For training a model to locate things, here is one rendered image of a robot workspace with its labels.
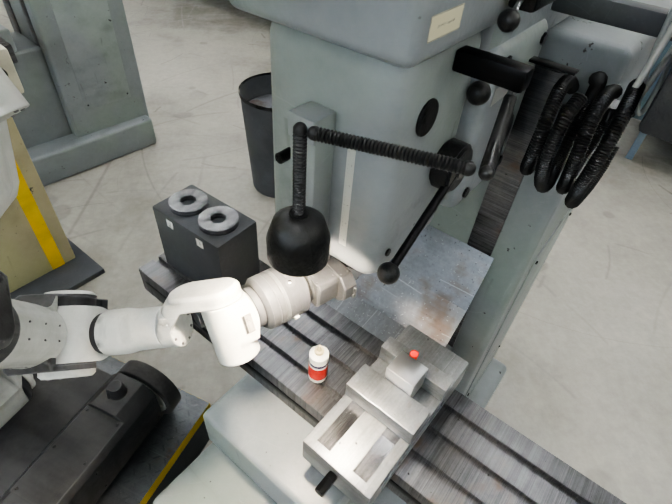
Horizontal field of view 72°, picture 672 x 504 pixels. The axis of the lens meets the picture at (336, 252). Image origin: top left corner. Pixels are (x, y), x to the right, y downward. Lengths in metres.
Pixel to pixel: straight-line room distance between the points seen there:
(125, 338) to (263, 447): 0.41
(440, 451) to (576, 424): 1.37
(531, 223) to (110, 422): 1.15
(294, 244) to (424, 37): 0.23
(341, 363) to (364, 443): 0.23
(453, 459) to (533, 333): 1.58
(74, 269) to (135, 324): 1.94
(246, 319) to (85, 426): 0.83
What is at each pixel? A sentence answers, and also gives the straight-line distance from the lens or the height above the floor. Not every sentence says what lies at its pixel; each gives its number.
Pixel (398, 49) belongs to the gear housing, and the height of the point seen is 1.65.
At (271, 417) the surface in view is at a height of 0.84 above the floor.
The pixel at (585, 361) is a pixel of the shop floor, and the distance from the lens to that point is 2.52.
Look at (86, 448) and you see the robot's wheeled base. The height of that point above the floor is 0.59.
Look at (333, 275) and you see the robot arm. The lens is 0.74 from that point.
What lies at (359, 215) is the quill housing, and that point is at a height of 1.42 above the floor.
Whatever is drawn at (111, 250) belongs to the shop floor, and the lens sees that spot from 2.77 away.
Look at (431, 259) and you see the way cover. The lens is 1.16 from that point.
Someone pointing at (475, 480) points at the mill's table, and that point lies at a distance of 0.99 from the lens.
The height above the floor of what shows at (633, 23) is 1.62.
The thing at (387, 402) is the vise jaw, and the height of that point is 1.03.
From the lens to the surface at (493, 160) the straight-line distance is 0.43.
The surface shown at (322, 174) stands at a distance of 0.57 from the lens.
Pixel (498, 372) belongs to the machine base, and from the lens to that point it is 2.04.
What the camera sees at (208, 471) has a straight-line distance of 1.17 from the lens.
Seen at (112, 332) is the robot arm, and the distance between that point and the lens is 0.78.
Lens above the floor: 1.79
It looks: 44 degrees down
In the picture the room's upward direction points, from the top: 5 degrees clockwise
